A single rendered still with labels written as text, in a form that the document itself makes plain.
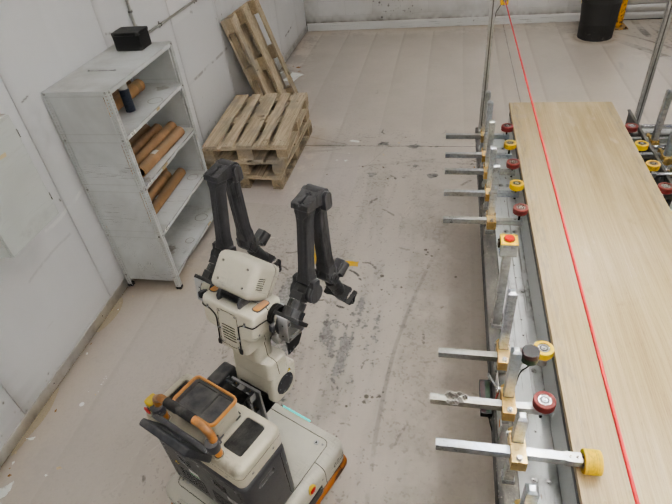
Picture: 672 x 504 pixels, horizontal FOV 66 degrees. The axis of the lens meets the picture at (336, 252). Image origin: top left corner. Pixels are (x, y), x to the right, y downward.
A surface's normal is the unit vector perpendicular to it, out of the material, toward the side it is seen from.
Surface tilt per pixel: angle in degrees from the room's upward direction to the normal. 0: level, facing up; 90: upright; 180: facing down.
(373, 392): 0
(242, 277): 48
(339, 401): 0
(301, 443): 0
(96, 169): 90
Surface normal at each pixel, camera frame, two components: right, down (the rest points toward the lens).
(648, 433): -0.09, -0.77
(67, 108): -0.18, 0.63
